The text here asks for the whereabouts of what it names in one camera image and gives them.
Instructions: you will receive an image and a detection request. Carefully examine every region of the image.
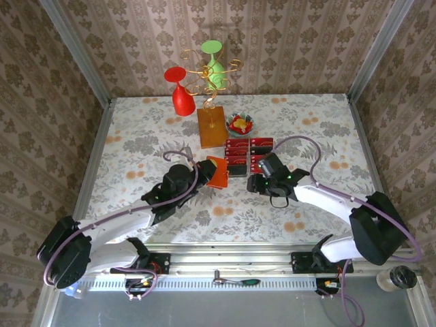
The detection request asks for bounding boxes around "orange felt card holder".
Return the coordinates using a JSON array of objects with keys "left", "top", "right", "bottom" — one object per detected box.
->
[{"left": 206, "top": 155, "right": 229, "bottom": 189}]

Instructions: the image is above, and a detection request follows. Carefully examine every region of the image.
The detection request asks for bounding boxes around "glass candy bowl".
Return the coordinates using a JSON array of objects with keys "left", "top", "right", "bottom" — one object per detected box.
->
[{"left": 225, "top": 112, "right": 255, "bottom": 138}]

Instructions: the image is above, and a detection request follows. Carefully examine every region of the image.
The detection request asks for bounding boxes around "floral tablecloth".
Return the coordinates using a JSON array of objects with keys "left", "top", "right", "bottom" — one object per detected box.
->
[{"left": 84, "top": 94, "right": 392, "bottom": 245}]

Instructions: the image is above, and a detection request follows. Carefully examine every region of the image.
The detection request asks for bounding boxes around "red wine glass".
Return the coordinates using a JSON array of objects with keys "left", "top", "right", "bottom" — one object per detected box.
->
[{"left": 163, "top": 66, "right": 197, "bottom": 118}]

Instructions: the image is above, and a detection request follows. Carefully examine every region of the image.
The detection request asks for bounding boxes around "green wine glass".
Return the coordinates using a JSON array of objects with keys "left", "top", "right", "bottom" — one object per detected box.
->
[{"left": 200, "top": 40, "right": 228, "bottom": 91}]

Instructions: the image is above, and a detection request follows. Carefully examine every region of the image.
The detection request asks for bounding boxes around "glass jar dark lid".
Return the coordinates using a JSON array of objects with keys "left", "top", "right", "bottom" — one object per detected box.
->
[{"left": 375, "top": 265, "right": 418, "bottom": 293}]

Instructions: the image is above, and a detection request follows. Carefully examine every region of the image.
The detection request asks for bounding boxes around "blue plug connector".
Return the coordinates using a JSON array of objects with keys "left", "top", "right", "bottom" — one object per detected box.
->
[{"left": 63, "top": 283, "right": 90, "bottom": 301}]

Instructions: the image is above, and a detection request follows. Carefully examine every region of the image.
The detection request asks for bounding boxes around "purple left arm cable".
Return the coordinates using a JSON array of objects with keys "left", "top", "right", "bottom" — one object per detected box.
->
[{"left": 43, "top": 149, "right": 200, "bottom": 302}]

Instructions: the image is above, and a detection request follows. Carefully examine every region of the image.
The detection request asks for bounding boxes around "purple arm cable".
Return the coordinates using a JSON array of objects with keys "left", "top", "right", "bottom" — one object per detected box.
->
[
  {"left": 271, "top": 135, "right": 424, "bottom": 327},
  {"left": 43, "top": 149, "right": 200, "bottom": 302}
]

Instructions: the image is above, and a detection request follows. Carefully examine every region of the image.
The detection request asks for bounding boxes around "gold wire rack wooden base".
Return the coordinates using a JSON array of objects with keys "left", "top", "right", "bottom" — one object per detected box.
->
[{"left": 180, "top": 48, "right": 243, "bottom": 149}]

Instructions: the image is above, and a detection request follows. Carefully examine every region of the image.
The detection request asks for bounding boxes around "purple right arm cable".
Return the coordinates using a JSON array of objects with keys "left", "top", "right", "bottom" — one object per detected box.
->
[{"left": 271, "top": 135, "right": 424, "bottom": 327}]

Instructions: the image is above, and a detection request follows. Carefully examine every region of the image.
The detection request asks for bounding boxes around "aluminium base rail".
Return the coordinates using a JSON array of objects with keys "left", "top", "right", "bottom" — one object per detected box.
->
[{"left": 50, "top": 242, "right": 422, "bottom": 277}]

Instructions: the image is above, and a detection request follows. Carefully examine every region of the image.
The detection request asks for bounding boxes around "aluminium side rail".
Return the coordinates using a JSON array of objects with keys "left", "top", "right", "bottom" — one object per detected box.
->
[
  {"left": 345, "top": 94, "right": 403, "bottom": 249},
  {"left": 72, "top": 97, "right": 115, "bottom": 222}
]

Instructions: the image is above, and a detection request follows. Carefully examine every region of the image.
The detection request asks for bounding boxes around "ratchet wrench green handle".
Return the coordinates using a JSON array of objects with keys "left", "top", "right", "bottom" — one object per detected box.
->
[{"left": 213, "top": 270, "right": 262, "bottom": 286}]

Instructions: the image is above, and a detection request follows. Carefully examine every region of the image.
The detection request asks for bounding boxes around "slotted grey cable duct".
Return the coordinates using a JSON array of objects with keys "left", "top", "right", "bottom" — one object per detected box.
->
[{"left": 80, "top": 276, "right": 317, "bottom": 292}]

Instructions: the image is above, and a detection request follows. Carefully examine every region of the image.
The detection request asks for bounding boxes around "black bracket with yellow connector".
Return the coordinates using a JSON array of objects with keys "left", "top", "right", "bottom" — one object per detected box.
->
[
  {"left": 315, "top": 277, "right": 342, "bottom": 296},
  {"left": 124, "top": 277, "right": 155, "bottom": 296}
]

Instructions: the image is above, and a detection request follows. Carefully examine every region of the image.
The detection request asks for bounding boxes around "grey metal base plate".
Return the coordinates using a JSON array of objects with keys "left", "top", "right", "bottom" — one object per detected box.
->
[{"left": 32, "top": 289, "right": 430, "bottom": 327}]

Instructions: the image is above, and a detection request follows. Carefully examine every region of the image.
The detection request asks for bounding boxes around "aluminium frame post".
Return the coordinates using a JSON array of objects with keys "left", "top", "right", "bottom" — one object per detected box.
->
[
  {"left": 38, "top": 0, "right": 113, "bottom": 108},
  {"left": 346, "top": 0, "right": 415, "bottom": 102}
]

